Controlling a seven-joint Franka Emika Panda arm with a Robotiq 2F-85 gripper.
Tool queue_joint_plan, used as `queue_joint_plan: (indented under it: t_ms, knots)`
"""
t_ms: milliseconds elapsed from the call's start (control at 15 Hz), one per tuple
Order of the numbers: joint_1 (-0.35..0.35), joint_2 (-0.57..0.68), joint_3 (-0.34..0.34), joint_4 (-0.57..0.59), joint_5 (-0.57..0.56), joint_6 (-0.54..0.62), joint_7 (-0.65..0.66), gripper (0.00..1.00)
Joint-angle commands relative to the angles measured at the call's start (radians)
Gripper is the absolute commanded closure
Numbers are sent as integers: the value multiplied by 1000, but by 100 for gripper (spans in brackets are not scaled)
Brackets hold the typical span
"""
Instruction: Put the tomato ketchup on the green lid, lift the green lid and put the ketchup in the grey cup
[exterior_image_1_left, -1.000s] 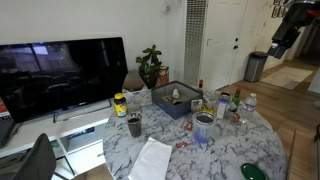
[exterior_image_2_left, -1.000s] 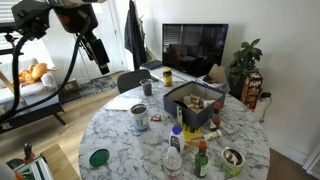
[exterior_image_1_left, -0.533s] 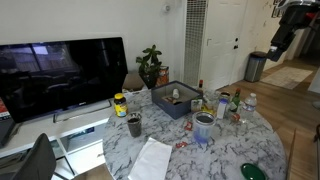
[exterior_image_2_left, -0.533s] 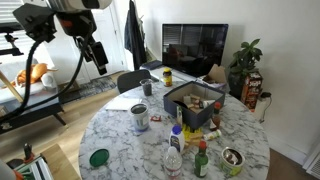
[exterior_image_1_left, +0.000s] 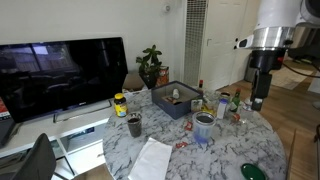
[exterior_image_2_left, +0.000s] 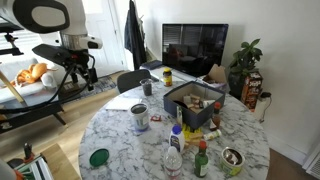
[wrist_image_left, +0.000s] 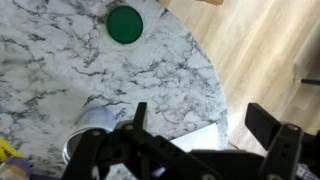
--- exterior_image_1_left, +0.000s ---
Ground brown cardboard box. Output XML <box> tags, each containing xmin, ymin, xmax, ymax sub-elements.
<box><xmin>121</xmin><ymin>72</ymin><xmax>148</xmax><ymax>93</ymax></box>

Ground white wall heater grille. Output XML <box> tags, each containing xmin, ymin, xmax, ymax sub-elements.
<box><xmin>183</xmin><ymin>0</ymin><xmax>209</xmax><ymax>88</ymax></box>

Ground red ketchup packet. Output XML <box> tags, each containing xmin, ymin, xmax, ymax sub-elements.
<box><xmin>184</xmin><ymin>120</ymin><xmax>195</xmax><ymax>132</ymax></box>

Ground white panel door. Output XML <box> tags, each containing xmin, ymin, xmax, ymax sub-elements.
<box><xmin>199</xmin><ymin>0</ymin><xmax>250</xmax><ymax>91</ymax></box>

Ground small white bottle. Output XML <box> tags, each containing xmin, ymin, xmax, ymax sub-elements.
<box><xmin>171</xmin><ymin>87</ymin><xmax>181</xmax><ymax>100</ymax></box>

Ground white round wall thermostat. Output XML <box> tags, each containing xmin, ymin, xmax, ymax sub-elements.
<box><xmin>161</xmin><ymin>2</ymin><xmax>172</xmax><ymax>15</ymax></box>

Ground beige floor rug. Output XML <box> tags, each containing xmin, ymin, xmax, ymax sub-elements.
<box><xmin>269</xmin><ymin>65</ymin><xmax>315</xmax><ymax>91</ymax></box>

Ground white paper napkin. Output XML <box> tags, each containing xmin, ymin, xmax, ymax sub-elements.
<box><xmin>127</xmin><ymin>136</ymin><xmax>174</xmax><ymax>180</ymax></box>

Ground open tin can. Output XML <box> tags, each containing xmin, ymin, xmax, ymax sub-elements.
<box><xmin>219</xmin><ymin>91</ymin><xmax>232</xmax><ymax>101</ymax></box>

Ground dark blue flat box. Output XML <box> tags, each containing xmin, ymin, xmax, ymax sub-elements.
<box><xmin>67</xmin><ymin>126</ymin><xmax>96</xmax><ymax>141</ymax></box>

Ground black flat screen television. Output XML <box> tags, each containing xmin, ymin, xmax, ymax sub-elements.
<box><xmin>0</xmin><ymin>36</ymin><xmax>129</xmax><ymax>125</ymax></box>

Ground white television stand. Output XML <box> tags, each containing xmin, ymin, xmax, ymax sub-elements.
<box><xmin>0</xmin><ymin>89</ymin><xmax>149</xmax><ymax>180</ymax></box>

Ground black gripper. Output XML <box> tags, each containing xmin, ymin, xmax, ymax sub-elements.
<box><xmin>249</xmin><ymin>48</ymin><xmax>288</xmax><ymax>112</ymax></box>

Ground orange cardboard carton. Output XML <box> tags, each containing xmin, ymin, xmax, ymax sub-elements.
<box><xmin>155</xmin><ymin>65</ymin><xmax>171</xmax><ymax>88</ymax></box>

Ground hot sauce bottle red cap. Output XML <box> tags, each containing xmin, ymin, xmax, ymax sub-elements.
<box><xmin>197</xmin><ymin>79</ymin><xmax>205</xmax><ymax>96</ymax></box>

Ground yellow packets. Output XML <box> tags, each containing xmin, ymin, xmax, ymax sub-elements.
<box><xmin>200</xmin><ymin>104</ymin><xmax>218</xmax><ymax>117</ymax></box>

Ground brown snack packets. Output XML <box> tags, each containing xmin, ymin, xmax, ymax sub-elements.
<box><xmin>161</xmin><ymin>95</ymin><xmax>175</xmax><ymax>105</ymax></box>

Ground green white sachet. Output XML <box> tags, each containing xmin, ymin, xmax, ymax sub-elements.
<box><xmin>190</xmin><ymin>98</ymin><xmax>204</xmax><ymax>113</ymax></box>

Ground green potted plant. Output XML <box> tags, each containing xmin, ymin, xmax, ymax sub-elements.
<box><xmin>135</xmin><ymin>44</ymin><xmax>165</xmax><ymax>90</ymax></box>

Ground yellow lid vitamin bottle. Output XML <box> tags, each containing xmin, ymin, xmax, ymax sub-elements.
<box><xmin>113</xmin><ymin>92</ymin><xmax>129</xmax><ymax>118</ymax></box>

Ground dark plastic cup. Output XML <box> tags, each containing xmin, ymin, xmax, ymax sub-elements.
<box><xmin>126</xmin><ymin>112</ymin><xmax>144</xmax><ymax>139</ymax></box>

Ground dark gray flat device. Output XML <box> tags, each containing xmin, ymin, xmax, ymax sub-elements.
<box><xmin>0</xmin><ymin>115</ymin><xmax>17</xmax><ymax>148</ymax></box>

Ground grey metal tin can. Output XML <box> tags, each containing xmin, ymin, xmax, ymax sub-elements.
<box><xmin>191</xmin><ymin>111</ymin><xmax>217</xmax><ymax>144</ymax></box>

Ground red candy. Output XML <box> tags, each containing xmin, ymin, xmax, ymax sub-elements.
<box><xmin>175</xmin><ymin>141</ymin><xmax>190</xmax><ymax>150</ymax></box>

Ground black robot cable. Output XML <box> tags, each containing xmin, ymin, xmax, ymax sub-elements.
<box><xmin>282</xmin><ymin>60</ymin><xmax>320</xmax><ymax>80</ymax></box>

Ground red white book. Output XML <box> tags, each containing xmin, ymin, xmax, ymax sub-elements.
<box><xmin>0</xmin><ymin>96</ymin><xmax>12</xmax><ymax>121</ymax></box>

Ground green round lid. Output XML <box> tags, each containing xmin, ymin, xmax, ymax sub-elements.
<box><xmin>240</xmin><ymin>162</ymin><xmax>268</xmax><ymax>180</ymax></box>

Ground green glass bottle red cap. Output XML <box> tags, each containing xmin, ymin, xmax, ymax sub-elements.
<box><xmin>229</xmin><ymin>87</ymin><xmax>242</xmax><ymax>114</ymax></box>

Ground dark blue open box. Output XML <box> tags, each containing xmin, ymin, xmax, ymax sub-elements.
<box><xmin>150</xmin><ymin>80</ymin><xmax>203</xmax><ymax>121</ymax></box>

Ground white bottle with blue cap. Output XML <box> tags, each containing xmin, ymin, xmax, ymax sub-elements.
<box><xmin>216</xmin><ymin>98</ymin><xmax>230</xmax><ymax>121</ymax></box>

